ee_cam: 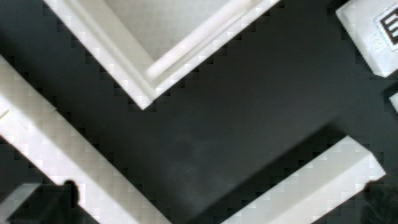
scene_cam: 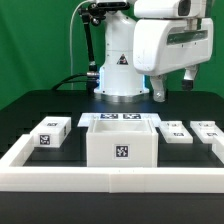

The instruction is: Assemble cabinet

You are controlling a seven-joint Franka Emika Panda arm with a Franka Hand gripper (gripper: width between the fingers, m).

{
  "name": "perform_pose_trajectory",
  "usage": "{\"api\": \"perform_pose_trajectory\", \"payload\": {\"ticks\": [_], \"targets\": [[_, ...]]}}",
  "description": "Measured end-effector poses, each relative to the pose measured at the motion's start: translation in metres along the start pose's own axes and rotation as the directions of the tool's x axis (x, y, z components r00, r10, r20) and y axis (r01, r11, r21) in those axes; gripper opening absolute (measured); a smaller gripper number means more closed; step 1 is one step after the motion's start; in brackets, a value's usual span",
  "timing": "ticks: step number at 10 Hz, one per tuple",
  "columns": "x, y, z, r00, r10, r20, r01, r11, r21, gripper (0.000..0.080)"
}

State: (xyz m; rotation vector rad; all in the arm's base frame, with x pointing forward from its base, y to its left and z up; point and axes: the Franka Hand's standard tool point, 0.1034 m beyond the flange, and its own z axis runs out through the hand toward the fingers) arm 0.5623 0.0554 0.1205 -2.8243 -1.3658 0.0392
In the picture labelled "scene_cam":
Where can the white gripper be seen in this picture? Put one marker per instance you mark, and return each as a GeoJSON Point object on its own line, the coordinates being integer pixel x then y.
{"type": "Point", "coordinates": [163, 46]}

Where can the white cabinet body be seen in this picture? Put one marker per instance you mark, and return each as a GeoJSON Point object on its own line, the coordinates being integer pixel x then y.
{"type": "Point", "coordinates": [121, 143]}

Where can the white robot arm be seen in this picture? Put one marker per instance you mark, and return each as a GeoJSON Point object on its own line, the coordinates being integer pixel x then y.
{"type": "Point", "coordinates": [119, 80]}

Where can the white marker tag sheet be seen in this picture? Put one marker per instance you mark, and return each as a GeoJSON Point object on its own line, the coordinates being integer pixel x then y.
{"type": "Point", "coordinates": [85, 118]}

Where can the small white box part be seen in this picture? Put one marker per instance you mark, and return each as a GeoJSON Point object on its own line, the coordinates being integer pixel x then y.
{"type": "Point", "coordinates": [51, 131]}

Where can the white U-shaped fence frame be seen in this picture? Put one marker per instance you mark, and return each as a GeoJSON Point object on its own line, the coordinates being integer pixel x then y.
{"type": "Point", "coordinates": [15, 176]}

